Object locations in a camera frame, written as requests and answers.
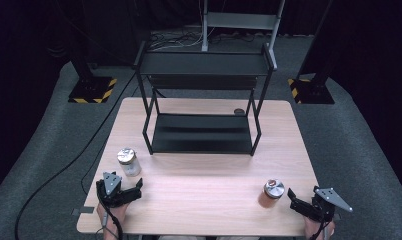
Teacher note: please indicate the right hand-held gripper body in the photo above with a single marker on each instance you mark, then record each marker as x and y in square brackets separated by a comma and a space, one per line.
[329, 198]

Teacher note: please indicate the glass jar with orange contents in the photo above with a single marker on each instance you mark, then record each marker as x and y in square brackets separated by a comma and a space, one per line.
[272, 190]

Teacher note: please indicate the person's right hand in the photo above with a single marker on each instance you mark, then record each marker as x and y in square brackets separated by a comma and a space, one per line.
[314, 230]

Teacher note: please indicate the grey tape strip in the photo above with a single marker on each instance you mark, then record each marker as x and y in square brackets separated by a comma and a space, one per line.
[84, 210]
[337, 216]

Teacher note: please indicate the grey metal stand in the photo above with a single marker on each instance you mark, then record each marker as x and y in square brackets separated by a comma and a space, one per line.
[239, 20]

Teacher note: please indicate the black stand with striped base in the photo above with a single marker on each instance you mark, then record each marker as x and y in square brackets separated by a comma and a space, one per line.
[312, 93]
[90, 90]

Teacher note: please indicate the black metal two-tier shelf rack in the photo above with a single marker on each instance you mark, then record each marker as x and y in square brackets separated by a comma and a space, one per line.
[202, 63]

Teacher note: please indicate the person's left hand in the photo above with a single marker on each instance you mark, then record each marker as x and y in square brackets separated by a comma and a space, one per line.
[114, 220]

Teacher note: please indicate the dark round table grommet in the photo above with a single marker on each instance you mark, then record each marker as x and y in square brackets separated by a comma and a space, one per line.
[239, 111]

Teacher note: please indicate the glass jar with white contents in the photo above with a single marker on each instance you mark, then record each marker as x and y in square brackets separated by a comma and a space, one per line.
[130, 166]

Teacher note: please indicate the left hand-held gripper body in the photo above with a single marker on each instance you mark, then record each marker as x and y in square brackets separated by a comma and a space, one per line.
[111, 182]

